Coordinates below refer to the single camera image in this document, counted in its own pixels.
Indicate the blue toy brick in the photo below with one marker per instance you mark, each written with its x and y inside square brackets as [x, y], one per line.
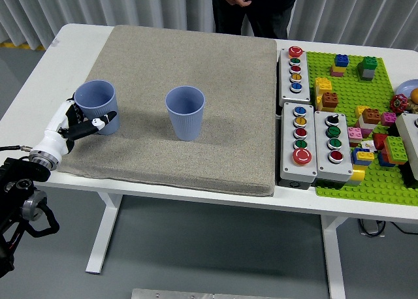
[353, 154]
[341, 61]
[383, 161]

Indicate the five-button box, large red mushroom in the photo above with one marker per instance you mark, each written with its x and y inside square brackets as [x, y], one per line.
[289, 168]

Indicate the four-button box with selector switch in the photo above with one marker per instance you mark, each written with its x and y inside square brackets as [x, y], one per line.
[341, 168]

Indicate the white pleated curtain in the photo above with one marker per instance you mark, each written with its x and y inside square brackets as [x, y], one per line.
[130, 5]

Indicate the yellow cylinder toy brick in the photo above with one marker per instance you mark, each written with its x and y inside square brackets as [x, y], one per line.
[357, 175]

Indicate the blue plate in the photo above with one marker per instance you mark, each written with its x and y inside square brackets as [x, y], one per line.
[408, 86]

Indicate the small white printed brick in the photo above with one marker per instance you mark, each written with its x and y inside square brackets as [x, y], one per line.
[367, 144]

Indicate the person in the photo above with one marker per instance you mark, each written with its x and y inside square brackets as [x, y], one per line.
[261, 18]

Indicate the grey-brown fabric mat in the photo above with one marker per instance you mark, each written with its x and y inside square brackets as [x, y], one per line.
[196, 67]

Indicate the orange toy fruit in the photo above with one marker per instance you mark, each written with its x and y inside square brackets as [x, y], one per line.
[415, 95]

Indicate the grey toy brick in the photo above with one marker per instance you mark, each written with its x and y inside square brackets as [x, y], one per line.
[367, 74]

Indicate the green studded baseplate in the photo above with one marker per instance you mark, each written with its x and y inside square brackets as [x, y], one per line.
[349, 93]

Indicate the brown toy brick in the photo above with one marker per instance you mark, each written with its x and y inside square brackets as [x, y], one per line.
[371, 116]
[330, 100]

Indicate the large green toy brick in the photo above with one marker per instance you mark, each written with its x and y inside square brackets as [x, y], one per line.
[395, 149]

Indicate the grey floor power strip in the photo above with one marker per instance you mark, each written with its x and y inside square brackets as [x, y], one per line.
[370, 228]

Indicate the white toy brick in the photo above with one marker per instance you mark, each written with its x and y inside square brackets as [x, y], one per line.
[364, 122]

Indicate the five-button box, small red mushroom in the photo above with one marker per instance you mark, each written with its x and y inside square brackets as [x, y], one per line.
[305, 95]

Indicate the white control box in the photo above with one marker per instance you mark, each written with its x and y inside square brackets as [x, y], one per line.
[409, 132]

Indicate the magenta toy brick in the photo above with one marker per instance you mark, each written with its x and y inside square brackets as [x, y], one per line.
[388, 119]

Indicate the blue ribbed plastic cup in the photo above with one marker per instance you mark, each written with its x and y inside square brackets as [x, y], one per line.
[94, 96]
[186, 122]

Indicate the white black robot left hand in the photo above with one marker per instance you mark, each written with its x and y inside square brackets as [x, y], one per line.
[52, 142]

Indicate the pink toy brick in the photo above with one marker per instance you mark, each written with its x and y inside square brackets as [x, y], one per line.
[354, 133]
[335, 73]

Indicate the red toy brick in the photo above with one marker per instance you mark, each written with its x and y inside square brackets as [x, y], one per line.
[379, 140]

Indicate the white table leg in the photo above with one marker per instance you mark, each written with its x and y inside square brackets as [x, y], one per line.
[334, 263]
[104, 233]

